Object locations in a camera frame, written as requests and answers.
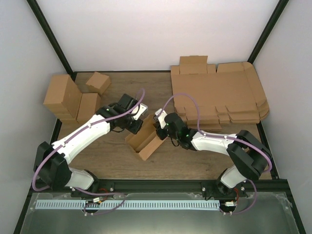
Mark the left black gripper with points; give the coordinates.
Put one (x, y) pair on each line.
(135, 129)

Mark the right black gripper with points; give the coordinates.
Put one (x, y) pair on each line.
(162, 136)

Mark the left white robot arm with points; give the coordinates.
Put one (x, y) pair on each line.
(53, 160)

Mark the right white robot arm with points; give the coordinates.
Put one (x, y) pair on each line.
(249, 156)

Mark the small tilted cardboard box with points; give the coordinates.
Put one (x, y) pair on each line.
(98, 83)

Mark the tall folded cardboard box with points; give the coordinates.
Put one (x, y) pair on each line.
(63, 98)

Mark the stack of flat cardboard blanks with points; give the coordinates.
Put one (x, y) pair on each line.
(213, 95)

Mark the clear plastic sheet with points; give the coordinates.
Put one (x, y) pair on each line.
(267, 213)

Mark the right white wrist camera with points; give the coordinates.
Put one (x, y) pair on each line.
(159, 117)

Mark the light blue slotted cable duct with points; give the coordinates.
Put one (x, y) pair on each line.
(129, 205)

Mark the black aluminium frame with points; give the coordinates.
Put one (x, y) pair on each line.
(275, 184)

